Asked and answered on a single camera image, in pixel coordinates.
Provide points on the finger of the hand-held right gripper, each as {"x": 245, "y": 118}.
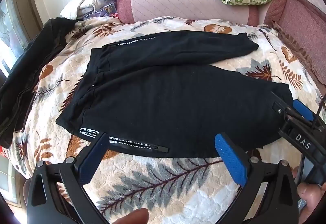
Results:
{"x": 303, "y": 110}
{"x": 280, "y": 104}

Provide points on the window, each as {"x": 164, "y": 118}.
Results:
{"x": 10, "y": 25}

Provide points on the black jacket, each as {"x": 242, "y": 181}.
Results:
{"x": 30, "y": 61}

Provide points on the black pants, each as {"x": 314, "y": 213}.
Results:
{"x": 165, "y": 99}

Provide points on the leaf print fleece blanket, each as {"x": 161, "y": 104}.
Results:
{"x": 152, "y": 183}

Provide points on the person's left hand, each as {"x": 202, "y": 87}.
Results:
{"x": 138, "y": 217}

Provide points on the white pillow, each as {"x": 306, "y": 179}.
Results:
{"x": 73, "y": 10}

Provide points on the colourful packets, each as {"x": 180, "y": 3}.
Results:
{"x": 107, "y": 10}

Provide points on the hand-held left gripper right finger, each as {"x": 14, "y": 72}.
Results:
{"x": 230, "y": 158}

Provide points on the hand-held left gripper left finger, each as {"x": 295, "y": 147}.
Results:
{"x": 93, "y": 155}

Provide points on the person's right hand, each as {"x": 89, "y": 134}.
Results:
{"x": 309, "y": 196}

